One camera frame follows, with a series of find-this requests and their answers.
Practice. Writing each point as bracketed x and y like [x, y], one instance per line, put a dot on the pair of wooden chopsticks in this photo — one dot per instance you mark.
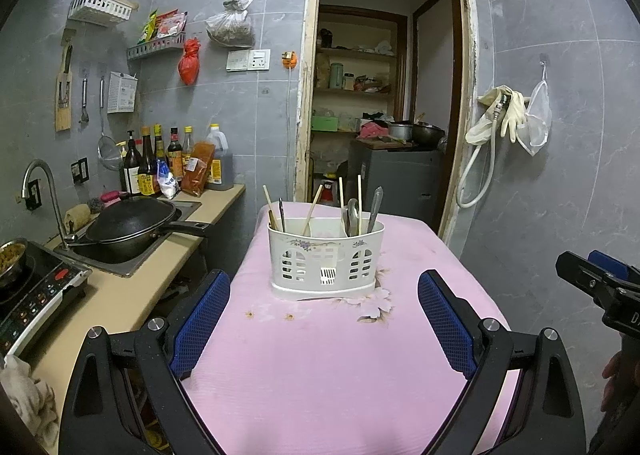
[270, 210]

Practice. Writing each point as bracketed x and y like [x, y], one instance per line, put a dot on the large cooking oil jug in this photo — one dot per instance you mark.
[221, 160]

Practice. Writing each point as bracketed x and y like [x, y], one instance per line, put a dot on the steel wool scourer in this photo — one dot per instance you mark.
[96, 203]

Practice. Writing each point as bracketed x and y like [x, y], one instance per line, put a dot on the yellow-label sauce bottle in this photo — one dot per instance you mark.
[147, 177]

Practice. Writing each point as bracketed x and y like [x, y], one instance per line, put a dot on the black wok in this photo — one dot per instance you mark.
[130, 227]

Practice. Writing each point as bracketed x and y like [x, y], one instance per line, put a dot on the black wall socket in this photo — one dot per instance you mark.
[31, 195]
[80, 171]

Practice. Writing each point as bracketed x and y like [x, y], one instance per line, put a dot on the pink table cloth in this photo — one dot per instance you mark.
[325, 375]

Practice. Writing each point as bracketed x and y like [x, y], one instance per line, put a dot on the black induction cooker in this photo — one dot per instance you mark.
[45, 295]

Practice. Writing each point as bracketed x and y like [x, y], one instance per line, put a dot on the orange snack packet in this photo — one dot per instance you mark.
[197, 167]

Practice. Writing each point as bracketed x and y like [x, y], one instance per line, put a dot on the green yellow snack packet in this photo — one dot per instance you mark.
[148, 27]

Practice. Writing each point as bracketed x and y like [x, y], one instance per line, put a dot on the white hanging basket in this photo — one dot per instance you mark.
[122, 94]

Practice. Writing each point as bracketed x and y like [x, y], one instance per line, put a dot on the red-cap sauce bottle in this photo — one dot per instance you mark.
[174, 155]

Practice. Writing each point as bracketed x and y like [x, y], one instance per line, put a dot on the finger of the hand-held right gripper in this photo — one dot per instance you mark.
[612, 267]
[582, 272]

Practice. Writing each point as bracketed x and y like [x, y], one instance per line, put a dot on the metal bowl of food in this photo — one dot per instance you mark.
[10, 260]

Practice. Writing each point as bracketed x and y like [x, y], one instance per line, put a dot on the steel sink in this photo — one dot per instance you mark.
[180, 210]

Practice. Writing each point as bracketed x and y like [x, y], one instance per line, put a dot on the wooden cutting board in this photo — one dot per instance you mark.
[64, 120]

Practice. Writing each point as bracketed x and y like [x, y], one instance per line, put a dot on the green box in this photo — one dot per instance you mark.
[325, 124]

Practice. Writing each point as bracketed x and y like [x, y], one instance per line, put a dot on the grey washing machine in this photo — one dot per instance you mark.
[395, 180]

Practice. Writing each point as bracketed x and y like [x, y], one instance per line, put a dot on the white wall socket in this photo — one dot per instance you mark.
[259, 60]

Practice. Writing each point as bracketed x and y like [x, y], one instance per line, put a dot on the white towel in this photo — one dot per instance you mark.
[25, 400]

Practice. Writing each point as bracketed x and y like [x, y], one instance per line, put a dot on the small steel spoon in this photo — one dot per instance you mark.
[345, 222]

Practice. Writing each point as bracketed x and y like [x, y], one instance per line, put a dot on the cream rubber gloves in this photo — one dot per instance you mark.
[512, 115]

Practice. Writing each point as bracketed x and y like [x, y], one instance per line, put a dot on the dark metal bowl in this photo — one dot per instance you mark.
[427, 135]

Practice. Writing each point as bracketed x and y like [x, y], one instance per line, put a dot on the white plastic utensil holder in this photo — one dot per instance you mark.
[325, 255]

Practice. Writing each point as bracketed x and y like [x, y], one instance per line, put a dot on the dark sauce bottle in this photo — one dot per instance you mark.
[159, 145]
[131, 167]

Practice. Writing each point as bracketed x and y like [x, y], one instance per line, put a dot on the steel fork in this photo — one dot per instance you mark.
[281, 215]

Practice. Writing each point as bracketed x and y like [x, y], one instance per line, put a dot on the beige kitchen counter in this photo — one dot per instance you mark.
[125, 295]

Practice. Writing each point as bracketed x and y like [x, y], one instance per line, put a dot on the loofah sponge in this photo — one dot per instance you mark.
[78, 216]

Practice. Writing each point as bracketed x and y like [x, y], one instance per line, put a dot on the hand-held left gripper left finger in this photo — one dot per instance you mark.
[200, 320]

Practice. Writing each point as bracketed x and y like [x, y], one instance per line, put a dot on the clear bag of dried goods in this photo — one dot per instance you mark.
[231, 27]

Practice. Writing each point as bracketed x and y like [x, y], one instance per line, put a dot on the yellow-cap clear bottle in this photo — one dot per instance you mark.
[188, 147]

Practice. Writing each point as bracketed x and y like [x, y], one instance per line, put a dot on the wooden door frame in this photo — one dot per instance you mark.
[304, 85]

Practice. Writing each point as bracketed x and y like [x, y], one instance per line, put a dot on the red bottle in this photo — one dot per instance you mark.
[328, 194]

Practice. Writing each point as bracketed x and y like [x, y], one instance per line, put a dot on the red snack packet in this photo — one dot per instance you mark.
[171, 24]

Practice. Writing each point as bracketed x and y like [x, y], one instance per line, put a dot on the person's right hand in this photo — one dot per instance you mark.
[612, 375]

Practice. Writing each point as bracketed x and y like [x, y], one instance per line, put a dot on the white wall basket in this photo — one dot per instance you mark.
[100, 10]

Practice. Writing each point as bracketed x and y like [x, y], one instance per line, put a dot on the chrome faucet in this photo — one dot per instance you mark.
[52, 185]

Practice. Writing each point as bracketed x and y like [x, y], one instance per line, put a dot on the red cloth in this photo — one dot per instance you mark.
[372, 130]

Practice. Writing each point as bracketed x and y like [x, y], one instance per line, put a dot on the white salt bag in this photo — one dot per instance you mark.
[167, 182]

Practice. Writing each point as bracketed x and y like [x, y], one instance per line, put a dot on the metal mesh strainer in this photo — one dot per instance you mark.
[109, 155]

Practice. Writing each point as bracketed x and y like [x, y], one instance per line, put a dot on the white mesh bag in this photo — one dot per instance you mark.
[535, 125]

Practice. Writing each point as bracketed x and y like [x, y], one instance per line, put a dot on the steel pot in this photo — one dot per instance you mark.
[400, 131]

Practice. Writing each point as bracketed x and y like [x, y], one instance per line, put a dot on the red plastic bag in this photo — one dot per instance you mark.
[190, 62]

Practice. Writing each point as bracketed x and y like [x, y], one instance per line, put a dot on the grey wall shelf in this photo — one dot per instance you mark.
[155, 49]

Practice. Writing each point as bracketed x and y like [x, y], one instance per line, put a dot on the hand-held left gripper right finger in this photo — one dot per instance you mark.
[447, 320]

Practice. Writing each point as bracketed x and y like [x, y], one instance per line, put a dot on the wooden storage shelf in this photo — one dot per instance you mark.
[360, 54]

